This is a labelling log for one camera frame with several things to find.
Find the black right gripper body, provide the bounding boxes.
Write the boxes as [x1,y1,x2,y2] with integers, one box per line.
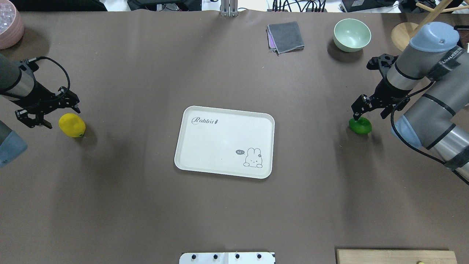
[351,54,410,119]

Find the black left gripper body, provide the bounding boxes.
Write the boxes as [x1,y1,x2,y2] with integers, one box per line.
[15,58,80,128]

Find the green lemon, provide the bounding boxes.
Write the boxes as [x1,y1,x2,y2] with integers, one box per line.
[349,117,372,134]

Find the yellow lemon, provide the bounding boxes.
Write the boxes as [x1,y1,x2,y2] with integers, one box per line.
[58,113,86,138]

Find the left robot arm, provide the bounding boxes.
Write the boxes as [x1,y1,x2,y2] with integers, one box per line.
[0,55,81,129]

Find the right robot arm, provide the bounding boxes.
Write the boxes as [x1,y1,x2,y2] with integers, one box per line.
[350,22,469,183]

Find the white rabbit tray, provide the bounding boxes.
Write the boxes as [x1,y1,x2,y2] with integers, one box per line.
[174,106,275,179]

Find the wooden mug tree stand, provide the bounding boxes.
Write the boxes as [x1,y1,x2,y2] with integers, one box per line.
[391,0,469,51]

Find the mint green bowl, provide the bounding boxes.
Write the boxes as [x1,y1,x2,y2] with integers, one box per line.
[333,18,372,52]

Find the pink bowl with ice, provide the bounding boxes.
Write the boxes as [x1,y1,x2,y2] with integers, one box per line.
[0,0,25,50]

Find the grey folded cloth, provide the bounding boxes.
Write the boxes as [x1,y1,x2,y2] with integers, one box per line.
[267,22,304,55]

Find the wooden cutting board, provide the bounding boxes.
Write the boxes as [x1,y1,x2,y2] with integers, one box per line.
[336,249,457,264]

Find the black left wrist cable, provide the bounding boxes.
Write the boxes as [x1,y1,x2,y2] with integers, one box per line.
[35,56,71,96]

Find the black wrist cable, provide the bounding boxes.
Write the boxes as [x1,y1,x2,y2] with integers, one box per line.
[35,56,71,96]
[390,82,469,186]

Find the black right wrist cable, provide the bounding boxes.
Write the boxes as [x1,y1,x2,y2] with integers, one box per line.
[390,82,469,186]

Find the aluminium frame post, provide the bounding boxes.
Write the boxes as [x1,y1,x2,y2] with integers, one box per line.
[220,0,239,17]

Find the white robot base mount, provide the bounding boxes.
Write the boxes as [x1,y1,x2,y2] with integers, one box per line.
[179,251,276,264]

